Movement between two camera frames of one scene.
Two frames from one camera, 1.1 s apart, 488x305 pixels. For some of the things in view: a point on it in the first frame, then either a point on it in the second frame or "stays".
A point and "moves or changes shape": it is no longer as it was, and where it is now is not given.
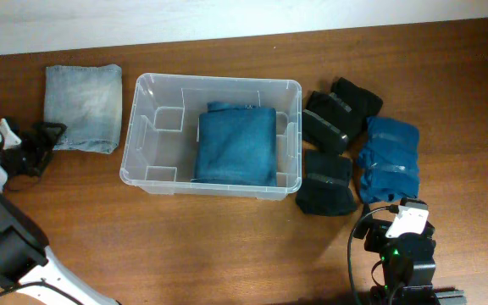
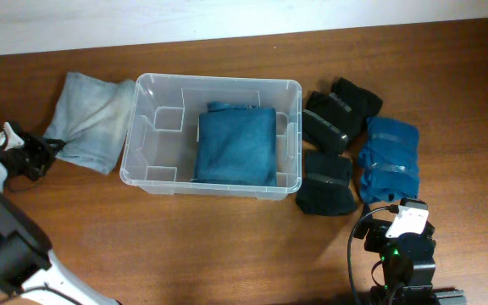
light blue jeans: x=88 y=101 moves or changes shape
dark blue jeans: x=236 y=145 stays
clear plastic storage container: x=214 y=135 stays
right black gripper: x=378 y=237 stays
